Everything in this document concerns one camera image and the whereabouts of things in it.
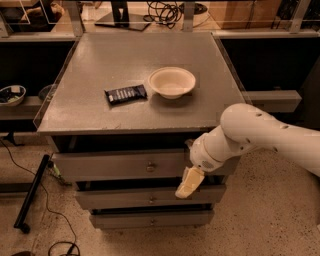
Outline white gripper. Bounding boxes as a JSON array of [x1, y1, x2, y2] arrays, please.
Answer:
[[175, 133, 230, 199]]

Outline grey top drawer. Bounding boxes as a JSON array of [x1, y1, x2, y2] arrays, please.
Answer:
[[52, 146, 241, 183]]

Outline grey drawer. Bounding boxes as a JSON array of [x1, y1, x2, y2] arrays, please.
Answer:
[[75, 185, 226, 210], [89, 210, 214, 229], [52, 146, 241, 183]]

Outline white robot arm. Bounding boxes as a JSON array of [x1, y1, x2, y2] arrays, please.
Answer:
[[175, 103, 320, 199]]

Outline grey bottom drawer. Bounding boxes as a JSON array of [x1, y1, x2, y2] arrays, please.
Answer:
[[89, 210, 214, 229]]

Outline grey drawer cabinet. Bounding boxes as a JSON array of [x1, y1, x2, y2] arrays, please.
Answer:
[[37, 32, 243, 216]]

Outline grey middle drawer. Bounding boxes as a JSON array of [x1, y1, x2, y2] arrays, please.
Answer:
[[75, 185, 226, 210]]

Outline dark snack bar wrapper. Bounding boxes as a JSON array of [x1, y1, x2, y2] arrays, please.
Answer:
[[104, 84, 147, 105]]

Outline cardboard box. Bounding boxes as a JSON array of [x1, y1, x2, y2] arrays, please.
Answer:
[[208, 0, 282, 29]]

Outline black monitor stand base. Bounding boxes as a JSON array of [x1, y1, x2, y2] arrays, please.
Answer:
[[94, 1, 151, 32]]

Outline dark round bowl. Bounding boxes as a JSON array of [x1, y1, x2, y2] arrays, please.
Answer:
[[38, 84, 54, 101]]

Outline black bar on floor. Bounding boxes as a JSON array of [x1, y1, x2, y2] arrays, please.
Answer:
[[14, 154, 50, 234]]

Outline white bowl with items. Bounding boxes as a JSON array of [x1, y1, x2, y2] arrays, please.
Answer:
[[0, 85, 26, 106]]

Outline grey side shelf rail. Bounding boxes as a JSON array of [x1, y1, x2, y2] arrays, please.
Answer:
[[242, 90, 302, 113]]

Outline black coiled cables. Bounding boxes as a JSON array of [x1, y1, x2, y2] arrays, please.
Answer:
[[143, 0, 184, 30]]

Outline black floor cable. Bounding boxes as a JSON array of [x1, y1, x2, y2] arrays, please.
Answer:
[[0, 138, 81, 256]]

